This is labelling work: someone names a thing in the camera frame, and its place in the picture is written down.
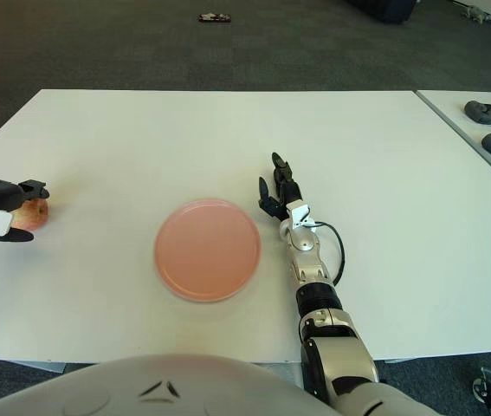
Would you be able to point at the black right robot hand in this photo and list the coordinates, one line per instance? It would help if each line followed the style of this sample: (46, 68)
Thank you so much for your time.
(288, 195)

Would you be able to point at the red yellow apple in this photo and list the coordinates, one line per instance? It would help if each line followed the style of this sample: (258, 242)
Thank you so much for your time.
(33, 214)

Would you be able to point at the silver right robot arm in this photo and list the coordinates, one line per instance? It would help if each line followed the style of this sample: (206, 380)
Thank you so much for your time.
(340, 346)

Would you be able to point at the pink round plate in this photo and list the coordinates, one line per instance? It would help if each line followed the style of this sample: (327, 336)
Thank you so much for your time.
(208, 249)

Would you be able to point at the white side table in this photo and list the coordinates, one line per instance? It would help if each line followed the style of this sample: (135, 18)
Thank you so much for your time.
(448, 108)

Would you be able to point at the small dark floor object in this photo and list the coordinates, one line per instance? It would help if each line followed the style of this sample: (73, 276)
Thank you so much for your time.
(215, 17)

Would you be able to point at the dark blue bulky object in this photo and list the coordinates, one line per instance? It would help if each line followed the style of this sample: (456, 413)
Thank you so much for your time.
(392, 11)

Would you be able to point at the grey robot torso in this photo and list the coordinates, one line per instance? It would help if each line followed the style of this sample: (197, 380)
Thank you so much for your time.
(98, 385)

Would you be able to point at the small grey floor object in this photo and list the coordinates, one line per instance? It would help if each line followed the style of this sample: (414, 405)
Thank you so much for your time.
(479, 15)

